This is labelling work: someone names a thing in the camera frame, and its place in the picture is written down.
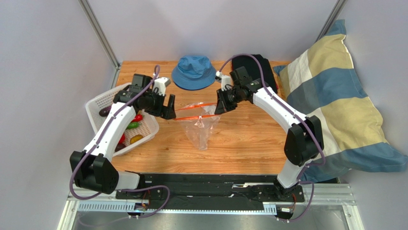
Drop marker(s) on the blue bucket hat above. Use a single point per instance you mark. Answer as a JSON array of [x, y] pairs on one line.
[[193, 72]]

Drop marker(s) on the red chili pepper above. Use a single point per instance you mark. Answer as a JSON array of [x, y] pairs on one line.
[[137, 118]]

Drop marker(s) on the right aluminium corner post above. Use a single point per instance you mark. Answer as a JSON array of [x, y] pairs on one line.
[[335, 12]]

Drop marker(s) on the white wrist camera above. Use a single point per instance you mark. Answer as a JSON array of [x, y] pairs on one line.
[[224, 80], [160, 85]]

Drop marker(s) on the yellow brown passion fruit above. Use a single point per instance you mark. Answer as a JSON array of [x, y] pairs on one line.
[[135, 139]]

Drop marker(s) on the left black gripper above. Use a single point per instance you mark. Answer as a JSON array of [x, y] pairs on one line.
[[161, 109]]

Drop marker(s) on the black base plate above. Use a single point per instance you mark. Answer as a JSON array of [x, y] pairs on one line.
[[213, 192]]

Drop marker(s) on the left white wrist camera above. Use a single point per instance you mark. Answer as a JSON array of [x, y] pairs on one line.
[[160, 85]]

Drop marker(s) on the red tomato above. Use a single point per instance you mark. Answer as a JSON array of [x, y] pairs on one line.
[[122, 139]]

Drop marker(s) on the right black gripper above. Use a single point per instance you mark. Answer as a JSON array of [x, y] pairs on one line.
[[225, 101]]

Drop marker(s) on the purple eggplant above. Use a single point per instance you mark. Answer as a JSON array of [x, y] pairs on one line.
[[105, 111]]

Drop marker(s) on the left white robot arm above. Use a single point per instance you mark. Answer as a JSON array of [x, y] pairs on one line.
[[92, 168]]

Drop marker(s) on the aluminium corner post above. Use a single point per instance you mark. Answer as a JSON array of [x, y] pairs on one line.
[[335, 12], [87, 8]]

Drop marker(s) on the black folded cloth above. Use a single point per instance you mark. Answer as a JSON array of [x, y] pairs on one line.
[[253, 70]]

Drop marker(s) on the green chili pepper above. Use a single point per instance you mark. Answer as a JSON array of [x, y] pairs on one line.
[[132, 125]]

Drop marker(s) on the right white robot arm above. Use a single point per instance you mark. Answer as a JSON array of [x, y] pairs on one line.
[[304, 138]]

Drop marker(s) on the left aluminium corner post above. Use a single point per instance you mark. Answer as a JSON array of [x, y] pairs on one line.
[[87, 8]]

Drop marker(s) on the blue yellow checked pillow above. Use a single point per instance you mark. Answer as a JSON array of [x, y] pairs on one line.
[[322, 82]]

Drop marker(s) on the clear orange-zip bag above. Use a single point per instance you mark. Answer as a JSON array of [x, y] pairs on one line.
[[198, 121]]

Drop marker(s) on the aluminium frame rail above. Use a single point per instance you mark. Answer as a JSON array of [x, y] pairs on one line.
[[327, 206]]

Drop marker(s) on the white plastic basket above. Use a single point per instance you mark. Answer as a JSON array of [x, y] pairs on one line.
[[148, 126]]

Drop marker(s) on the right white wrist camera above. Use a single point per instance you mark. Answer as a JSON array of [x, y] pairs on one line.
[[224, 80]]

